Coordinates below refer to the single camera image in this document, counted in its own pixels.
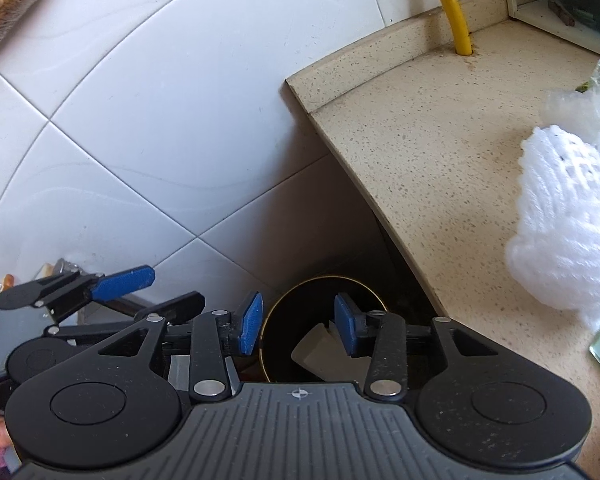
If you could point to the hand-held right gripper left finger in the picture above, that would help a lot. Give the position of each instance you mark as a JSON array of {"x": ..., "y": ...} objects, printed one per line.
[{"x": 249, "y": 324}]

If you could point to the white foam net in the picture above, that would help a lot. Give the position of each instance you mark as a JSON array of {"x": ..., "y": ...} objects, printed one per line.
[{"x": 565, "y": 210}]

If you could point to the white corner rack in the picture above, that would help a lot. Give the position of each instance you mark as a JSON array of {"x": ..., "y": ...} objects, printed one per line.
[{"x": 540, "y": 15}]

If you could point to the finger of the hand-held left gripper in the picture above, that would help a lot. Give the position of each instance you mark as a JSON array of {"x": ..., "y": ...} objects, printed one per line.
[
  {"x": 122, "y": 282},
  {"x": 180, "y": 304}
]

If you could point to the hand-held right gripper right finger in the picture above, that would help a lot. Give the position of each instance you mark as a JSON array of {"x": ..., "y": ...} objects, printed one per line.
[{"x": 347, "y": 327}]

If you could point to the black round trash bin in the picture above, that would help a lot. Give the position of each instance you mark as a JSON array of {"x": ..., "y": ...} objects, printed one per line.
[{"x": 300, "y": 310}]

